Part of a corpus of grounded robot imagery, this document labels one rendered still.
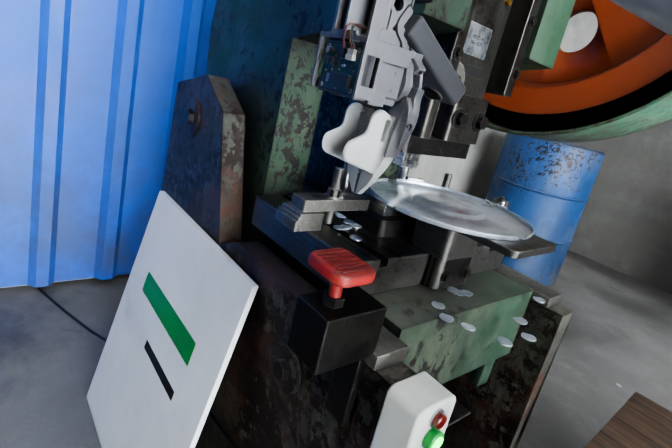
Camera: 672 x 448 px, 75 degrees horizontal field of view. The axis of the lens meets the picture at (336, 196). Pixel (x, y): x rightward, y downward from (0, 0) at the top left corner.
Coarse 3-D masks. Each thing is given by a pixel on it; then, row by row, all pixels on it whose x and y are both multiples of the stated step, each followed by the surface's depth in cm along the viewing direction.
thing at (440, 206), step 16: (384, 192) 77; (400, 192) 80; (416, 192) 83; (432, 192) 87; (448, 192) 90; (400, 208) 68; (416, 208) 72; (432, 208) 73; (448, 208) 74; (464, 208) 77; (480, 208) 83; (496, 208) 86; (432, 224) 65; (448, 224) 64; (464, 224) 69; (480, 224) 71; (496, 224) 73; (512, 224) 76; (528, 224) 77; (512, 240) 66
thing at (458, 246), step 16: (416, 224) 77; (416, 240) 77; (432, 240) 75; (448, 240) 73; (464, 240) 75; (480, 240) 66; (496, 240) 65; (528, 240) 69; (544, 240) 71; (432, 256) 75; (448, 256) 74; (464, 256) 77; (512, 256) 62; (528, 256) 64; (432, 272) 75; (448, 272) 75; (464, 272) 78; (432, 288) 75
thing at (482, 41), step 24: (480, 0) 71; (504, 0) 75; (480, 24) 73; (504, 24) 77; (480, 48) 75; (456, 72) 72; (480, 72) 77; (480, 96) 80; (432, 120) 74; (456, 120) 72; (480, 120) 76
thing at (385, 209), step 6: (390, 180) 90; (366, 192) 83; (372, 198) 82; (372, 204) 82; (378, 204) 81; (384, 204) 80; (378, 210) 81; (384, 210) 80; (390, 210) 81; (396, 210) 82
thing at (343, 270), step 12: (312, 252) 50; (324, 252) 51; (336, 252) 51; (348, 252) 53; (312, 264) 49; (324, 264) 48; (336, 264) 48; (348, 264) 49; (360, 264) 50; (324, 276) 48; (336, 276) 46; (348, 276) 46; (360, 276) 47; (372, 276) 49; (336, 288) 50
